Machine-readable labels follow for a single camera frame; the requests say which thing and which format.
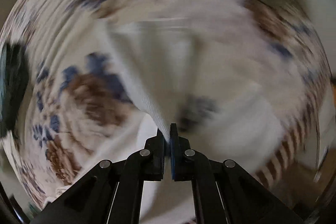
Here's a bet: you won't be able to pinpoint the floral bed blanket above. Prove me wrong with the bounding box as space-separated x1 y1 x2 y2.
1 0 335 209

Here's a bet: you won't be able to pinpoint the white pants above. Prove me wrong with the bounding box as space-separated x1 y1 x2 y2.
105 19 287 224

